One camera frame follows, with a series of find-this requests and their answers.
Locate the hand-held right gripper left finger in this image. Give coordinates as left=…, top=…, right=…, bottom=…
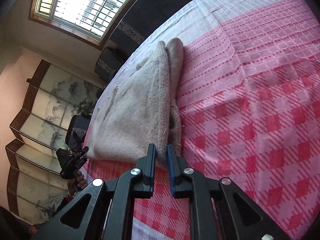
left=30, top=144, right=157, bottom=240

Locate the barred window with wooden frame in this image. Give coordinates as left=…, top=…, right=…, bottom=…
left=28, top=0, right=150, bottom=51

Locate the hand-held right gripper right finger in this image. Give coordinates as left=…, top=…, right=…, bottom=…
left=167, top=144, right=298, bottom=240

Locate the dark armchair by window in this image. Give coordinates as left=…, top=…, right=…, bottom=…
left=94, top=47, right=128, bottom=83

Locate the painted folding screen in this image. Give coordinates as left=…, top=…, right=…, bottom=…
left=5, top=59, right=105, bottom=227

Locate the pink and lilac checked blanket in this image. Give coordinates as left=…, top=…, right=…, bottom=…
left=82, top=0, right=320, bottom=240

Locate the person's left hand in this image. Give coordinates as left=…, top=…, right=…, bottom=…
left=68, top=171, right=87, bottom=198

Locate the pale pink knit sweater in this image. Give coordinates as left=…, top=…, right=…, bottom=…
left=86, top=37, right=186, bottom=170

